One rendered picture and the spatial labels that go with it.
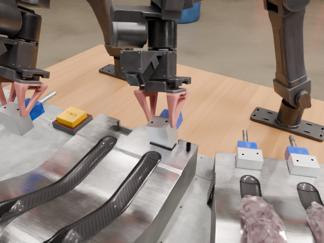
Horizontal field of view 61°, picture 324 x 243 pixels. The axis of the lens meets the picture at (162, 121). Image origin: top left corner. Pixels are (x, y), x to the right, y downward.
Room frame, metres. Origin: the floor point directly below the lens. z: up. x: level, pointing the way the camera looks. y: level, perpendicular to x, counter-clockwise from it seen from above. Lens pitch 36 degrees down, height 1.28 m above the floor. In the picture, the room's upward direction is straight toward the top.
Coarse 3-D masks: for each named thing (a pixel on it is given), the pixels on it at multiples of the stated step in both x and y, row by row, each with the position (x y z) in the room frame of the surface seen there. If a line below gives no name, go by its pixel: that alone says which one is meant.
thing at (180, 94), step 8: (152, 88) 0.47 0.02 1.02; (160, 88) 0.46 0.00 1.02; (168, 88) 0.46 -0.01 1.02; (176, 88) 0.47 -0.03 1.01; (184, 88) 0.47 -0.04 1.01; (168, 96) 0.45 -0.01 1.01; (176, 96) 0.44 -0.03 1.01; (184, 96) 0.47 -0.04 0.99; (168, 104) 0.45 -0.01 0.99; (176, 112) 0.47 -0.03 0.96; (176, 120) 0.46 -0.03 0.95
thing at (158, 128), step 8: (168, 112) 0.50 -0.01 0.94; (152, 120) 0.47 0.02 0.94; (160, 120) 0.46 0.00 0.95; (168, 120) 0.46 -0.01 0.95; (152, 128) 0.44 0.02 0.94; (160, 128) 0.44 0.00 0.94; (168, 128) 0.44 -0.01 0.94; (176, 128) 0.47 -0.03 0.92; (152, 136) 0.45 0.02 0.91; (160, 136) 0.44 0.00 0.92; (168, 136) 0.43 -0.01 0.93; (176, 136) 0.46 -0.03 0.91; (152, 144) 0.45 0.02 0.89; (160, 144) 0.44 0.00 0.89; (168, 144) 0.43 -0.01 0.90
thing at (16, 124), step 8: (48, 96) 0.56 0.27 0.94; (8, 104) 0.50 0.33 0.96; (16, 104) 0.50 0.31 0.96; (40, 104) 0.52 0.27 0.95; (0, 112) 0.47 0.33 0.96; (8, 112) 0.47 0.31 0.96; (16, 112) 0.47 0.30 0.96; (32, 112) 0.50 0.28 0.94; (40, 112) 0.51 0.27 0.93; (8, 120) 0.46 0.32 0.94; (16, 120) 0.46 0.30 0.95; (24, 120) 0.47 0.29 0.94; (32, 120) 0.49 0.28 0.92; (8, 128) 0.47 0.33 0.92; (16, 128) 0.46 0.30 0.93; (24, 128) 0.47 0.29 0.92
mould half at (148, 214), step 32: (96, 128) 0.51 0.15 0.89; (64, 160) 0.41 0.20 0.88; (128, 160) 0.40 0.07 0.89; (192, 160) 0.42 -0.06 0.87; (0, 192) 0.29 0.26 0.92; (96, 192) 0.33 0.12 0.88; (160, 192) 0.32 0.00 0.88; (32, 224) 0.23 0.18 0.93; (64, 224) 0.24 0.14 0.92; (128, 224) 0.26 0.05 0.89; (160, 224) 0.29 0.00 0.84
